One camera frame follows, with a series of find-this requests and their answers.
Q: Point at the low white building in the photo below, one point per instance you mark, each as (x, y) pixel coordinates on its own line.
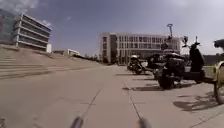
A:
(68, 52)

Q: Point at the black scooter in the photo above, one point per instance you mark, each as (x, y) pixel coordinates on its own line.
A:
(176, 68)

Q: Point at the wide stone steps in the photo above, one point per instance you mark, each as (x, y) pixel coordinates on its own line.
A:
(23, 63)

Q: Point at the dark parked scooter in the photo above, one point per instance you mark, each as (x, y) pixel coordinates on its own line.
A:
(155, 61)

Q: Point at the robot's own part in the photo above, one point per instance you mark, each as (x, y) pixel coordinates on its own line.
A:
(145, 123)
(77, 122)

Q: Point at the street lamp pole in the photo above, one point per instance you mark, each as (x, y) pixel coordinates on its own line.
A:
(170, 31)

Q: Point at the large grey office building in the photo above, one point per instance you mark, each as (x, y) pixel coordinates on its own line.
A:
(133, 45)

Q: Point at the yellow scooter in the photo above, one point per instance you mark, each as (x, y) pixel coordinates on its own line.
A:
(220, 76)

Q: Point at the building with horizontal window bands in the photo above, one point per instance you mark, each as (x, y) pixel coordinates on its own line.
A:
(31, 33)

